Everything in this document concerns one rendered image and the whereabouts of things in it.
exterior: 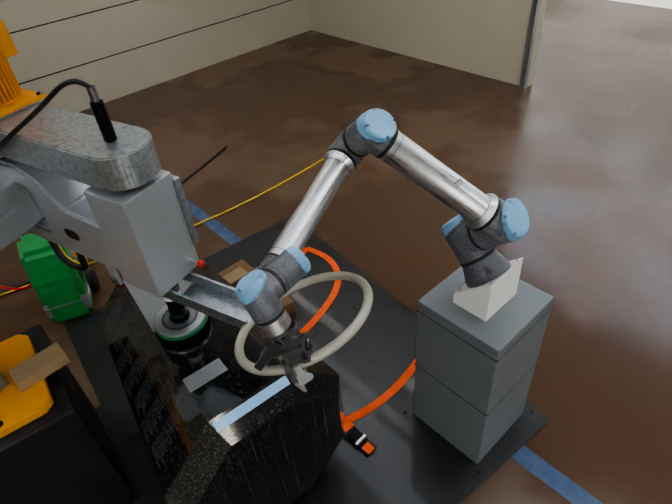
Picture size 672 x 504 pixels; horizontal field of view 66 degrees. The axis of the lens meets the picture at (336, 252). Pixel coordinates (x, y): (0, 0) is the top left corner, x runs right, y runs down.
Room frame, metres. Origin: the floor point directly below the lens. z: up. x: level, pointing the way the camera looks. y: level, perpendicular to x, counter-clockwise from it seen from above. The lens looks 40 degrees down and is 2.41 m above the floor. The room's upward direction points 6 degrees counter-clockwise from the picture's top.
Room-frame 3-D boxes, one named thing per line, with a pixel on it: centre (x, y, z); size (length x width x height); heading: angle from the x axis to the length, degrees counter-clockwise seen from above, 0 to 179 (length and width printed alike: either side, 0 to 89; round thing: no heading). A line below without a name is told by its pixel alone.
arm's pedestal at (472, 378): (1.49, -0.60, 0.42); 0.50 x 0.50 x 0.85; 39
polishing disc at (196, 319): (1.53, 0.67, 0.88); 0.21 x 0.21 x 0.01
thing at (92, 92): (1.53, 0.67, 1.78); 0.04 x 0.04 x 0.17
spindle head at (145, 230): (1.57, 0.74, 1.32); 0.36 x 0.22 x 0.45; 56
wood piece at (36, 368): (1.40, 1.25, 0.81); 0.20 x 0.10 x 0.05; 131
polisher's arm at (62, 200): (1.76, 0.99, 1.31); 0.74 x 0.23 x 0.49; 56
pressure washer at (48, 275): (2.64, 1.84, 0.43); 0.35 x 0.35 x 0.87; 18
